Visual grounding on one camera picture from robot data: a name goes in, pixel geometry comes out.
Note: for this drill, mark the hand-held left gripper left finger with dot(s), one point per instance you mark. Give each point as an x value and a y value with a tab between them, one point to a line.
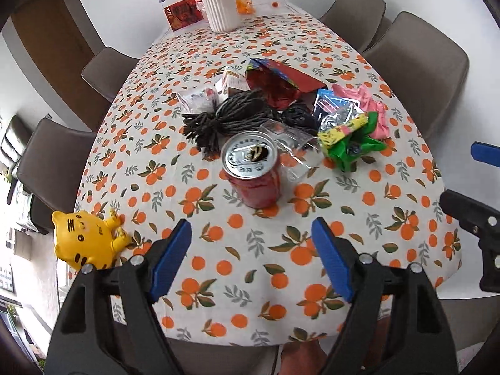
172	258

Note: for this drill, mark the brown dining chair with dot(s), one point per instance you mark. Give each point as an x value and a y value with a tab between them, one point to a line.
105	72
351	15
54	160
418	70

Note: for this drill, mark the orange print tablecloth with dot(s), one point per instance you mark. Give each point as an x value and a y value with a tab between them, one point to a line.
254	300

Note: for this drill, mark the orange crinkled packet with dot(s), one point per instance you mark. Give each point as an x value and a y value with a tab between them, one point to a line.
244	4

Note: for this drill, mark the white ribbed vase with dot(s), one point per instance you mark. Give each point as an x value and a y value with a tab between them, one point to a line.
220	11

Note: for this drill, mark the clear plastic bag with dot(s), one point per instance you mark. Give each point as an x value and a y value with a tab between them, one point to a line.
293	152

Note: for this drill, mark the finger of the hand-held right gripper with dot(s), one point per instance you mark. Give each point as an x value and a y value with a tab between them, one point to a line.
465	211
486	150

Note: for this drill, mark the blue packet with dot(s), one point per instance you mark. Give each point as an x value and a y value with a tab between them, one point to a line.
328	103

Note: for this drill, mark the clear plastic packet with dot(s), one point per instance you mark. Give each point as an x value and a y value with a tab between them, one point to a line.
195	99

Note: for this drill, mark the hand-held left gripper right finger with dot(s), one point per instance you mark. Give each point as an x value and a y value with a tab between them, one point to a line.
332	258

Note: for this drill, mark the red soda can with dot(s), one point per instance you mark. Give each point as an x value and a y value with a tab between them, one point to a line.
254	187

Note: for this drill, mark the crumpled black bag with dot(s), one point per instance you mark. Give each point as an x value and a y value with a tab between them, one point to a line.
299	119

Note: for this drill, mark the pink plastic packet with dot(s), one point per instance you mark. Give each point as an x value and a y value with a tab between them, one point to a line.
371	109

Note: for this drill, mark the small white box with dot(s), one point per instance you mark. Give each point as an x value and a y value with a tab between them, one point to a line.
232	80

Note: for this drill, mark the dark sofa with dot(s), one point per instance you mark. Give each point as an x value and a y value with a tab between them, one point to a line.
13	140

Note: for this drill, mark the clear acrylic stand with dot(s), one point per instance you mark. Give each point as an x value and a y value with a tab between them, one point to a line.
275	4

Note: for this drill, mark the yellow tiger toy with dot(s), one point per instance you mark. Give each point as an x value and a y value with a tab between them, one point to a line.
82	238

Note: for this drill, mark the red snack bag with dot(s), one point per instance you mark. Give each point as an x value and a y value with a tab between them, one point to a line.
297	78

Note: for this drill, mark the person's leg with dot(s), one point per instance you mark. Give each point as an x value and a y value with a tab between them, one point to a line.
302	359

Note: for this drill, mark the green and yellow wrapper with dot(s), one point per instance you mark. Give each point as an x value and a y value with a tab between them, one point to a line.
347	148

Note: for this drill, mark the brown wooden door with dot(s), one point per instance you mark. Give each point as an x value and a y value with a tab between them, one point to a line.
47	35

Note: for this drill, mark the red box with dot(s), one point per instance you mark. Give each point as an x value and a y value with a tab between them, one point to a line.
185	13

